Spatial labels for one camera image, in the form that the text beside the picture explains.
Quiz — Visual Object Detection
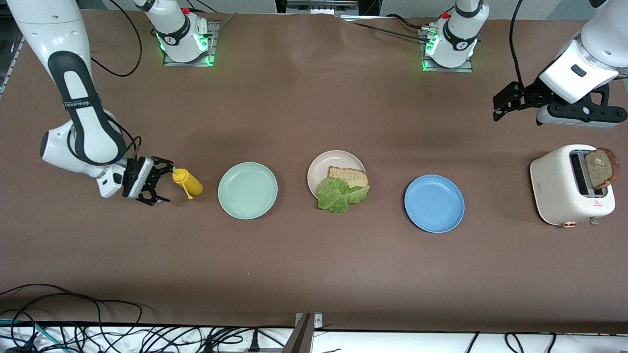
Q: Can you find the small metal bracket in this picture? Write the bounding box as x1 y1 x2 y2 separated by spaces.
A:
294 312 324 330

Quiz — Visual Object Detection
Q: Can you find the beige plate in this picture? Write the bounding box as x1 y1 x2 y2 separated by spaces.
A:
307 150 367 202

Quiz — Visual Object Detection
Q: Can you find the mint green plate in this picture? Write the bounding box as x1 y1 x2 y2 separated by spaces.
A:
217 162 279 220

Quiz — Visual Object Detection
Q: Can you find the teal cable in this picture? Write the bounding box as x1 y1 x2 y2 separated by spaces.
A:
0 319 67 353

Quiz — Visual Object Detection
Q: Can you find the silver metal device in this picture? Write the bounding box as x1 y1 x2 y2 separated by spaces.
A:
286 0 360 16

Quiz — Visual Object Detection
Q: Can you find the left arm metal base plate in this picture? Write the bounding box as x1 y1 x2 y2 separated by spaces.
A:
420 27 474 73

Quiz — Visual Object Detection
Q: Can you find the green lettuce leaf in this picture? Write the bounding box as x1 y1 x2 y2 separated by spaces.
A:
316 176 371 213

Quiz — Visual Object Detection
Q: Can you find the cream white toaster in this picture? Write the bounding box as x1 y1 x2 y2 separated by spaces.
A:
530 144 616 228

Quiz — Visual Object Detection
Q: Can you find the aluminium frame rail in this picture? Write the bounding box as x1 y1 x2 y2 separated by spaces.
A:
0 34 25 99

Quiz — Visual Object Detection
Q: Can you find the black equipment box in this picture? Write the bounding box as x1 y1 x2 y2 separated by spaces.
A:
275 0 381 16

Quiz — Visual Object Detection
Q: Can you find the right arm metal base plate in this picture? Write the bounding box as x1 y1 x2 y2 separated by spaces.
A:
163 21 220 67

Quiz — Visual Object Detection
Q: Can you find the long looping black cable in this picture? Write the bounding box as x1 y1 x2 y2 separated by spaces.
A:
0 283 148 353

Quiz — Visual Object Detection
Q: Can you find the dark grey metal post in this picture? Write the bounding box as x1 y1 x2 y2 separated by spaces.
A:
281 314 314 353

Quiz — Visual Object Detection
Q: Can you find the brown bread slice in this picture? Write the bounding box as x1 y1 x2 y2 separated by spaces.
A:
585 148 620 191
328 166 369 189

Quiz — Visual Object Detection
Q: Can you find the yellow mustard squeeze bottle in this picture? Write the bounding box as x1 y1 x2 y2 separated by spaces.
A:
172 168 204 200

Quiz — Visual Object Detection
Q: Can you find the blue plate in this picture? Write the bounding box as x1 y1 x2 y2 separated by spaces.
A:
404 175 466 234

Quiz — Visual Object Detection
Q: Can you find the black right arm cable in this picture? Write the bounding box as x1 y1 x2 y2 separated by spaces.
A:
88 0 144 78

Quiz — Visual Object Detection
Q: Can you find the black cable by arm base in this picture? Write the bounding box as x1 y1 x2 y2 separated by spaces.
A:
343 14 435 42

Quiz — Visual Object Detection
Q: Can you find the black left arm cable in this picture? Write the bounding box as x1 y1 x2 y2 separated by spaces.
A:
509 0 524 86

